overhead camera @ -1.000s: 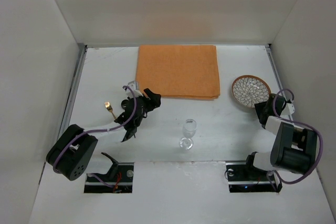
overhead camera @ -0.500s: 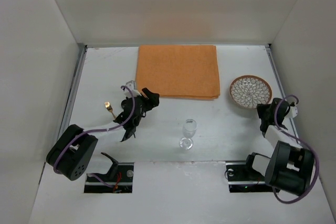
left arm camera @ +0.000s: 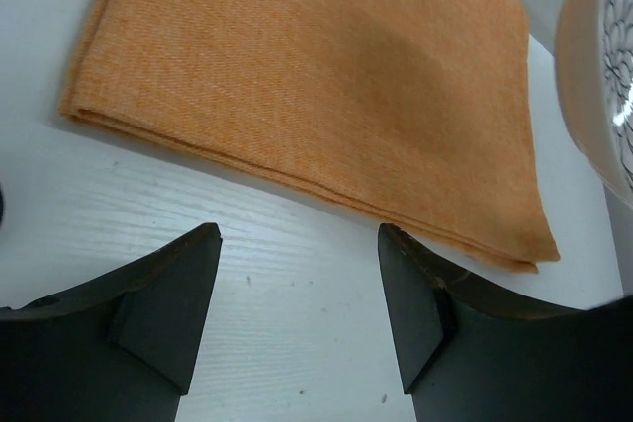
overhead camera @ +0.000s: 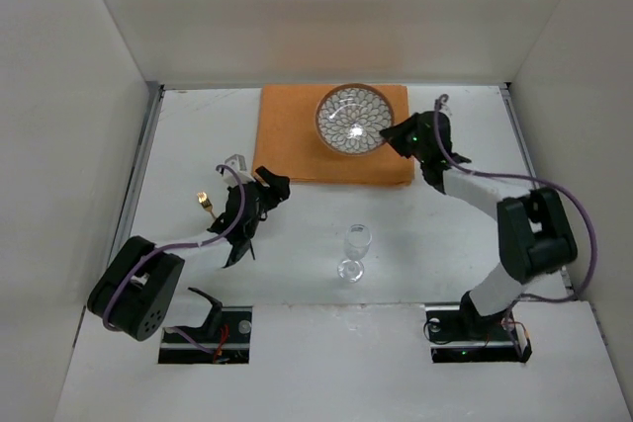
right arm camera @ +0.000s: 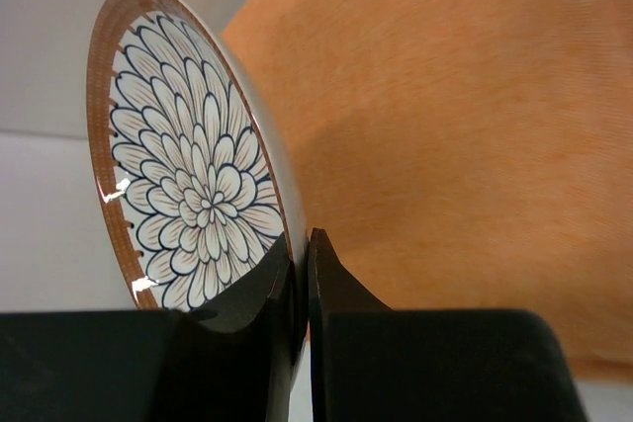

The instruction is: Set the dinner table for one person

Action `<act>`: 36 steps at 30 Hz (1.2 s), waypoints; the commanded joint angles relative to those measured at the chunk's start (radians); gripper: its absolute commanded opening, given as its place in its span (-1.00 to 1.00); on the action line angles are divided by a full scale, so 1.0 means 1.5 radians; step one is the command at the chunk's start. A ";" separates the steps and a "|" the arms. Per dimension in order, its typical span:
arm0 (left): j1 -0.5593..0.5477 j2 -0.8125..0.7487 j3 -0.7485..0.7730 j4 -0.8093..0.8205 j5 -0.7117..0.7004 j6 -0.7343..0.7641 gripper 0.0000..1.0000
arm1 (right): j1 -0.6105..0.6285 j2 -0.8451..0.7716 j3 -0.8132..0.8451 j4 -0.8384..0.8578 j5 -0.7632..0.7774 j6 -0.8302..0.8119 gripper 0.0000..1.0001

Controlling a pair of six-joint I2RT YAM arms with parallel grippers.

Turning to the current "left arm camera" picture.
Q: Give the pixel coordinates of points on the orange cloth placemat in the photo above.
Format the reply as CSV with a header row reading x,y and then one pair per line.
x,y
414,112

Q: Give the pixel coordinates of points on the patterned ceramic plate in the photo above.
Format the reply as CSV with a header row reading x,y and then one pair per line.
x,y
593,65

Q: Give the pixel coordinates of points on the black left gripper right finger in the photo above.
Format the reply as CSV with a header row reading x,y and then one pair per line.
x,y
471,350

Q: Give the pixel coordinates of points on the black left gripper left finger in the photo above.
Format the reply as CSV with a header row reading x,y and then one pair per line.
x,y
120,347

